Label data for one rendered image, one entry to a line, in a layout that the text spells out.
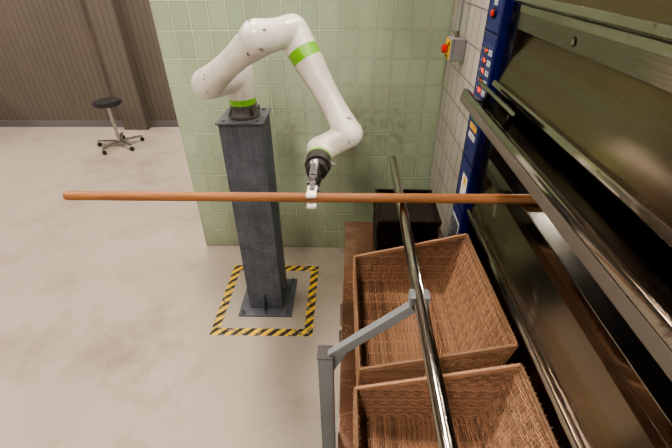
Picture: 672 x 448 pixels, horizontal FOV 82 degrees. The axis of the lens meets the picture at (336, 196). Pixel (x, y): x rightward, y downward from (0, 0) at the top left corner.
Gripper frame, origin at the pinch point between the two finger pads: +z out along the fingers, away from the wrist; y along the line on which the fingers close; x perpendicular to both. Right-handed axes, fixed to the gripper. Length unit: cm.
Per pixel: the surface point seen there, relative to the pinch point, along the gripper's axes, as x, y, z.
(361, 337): -15.2, 16.2, 39.4
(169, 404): 74, 119, 0
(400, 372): -28, 47, 27
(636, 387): -64, 3, 59
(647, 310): -50, -25, 67
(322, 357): -5.4, 23.6, 40.0
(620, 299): -50, -23, 63
